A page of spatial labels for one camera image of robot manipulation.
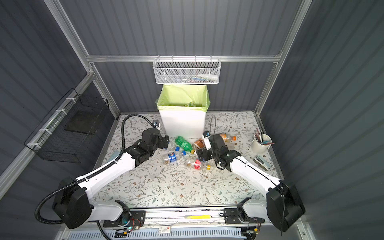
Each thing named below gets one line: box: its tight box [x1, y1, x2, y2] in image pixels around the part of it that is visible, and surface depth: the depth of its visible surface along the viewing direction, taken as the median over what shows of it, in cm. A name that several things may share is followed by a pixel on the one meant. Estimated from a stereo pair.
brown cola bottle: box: [192, 138, 206, 151], surface depth 98 cm
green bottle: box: [175, 135, 195, 154], surface depth 98 cm
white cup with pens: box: [251, 127, 276, 154], surface depth 95 cm
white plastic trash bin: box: [158, 109, 207, 140], surface depth 91 cm
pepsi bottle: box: [163, 152, 180, 165], surface depth 93 cm
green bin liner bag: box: [155, 84, 211, 112], surface depth 98 cm
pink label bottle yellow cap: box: [184, 158, 212, 170], surface depth 92 cm
